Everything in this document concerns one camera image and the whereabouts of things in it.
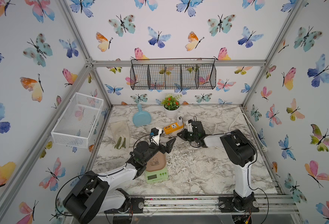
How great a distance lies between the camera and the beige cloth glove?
3.30 ft

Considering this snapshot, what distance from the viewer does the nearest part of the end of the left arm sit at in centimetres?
62

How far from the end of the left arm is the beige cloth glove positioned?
0.33 metres
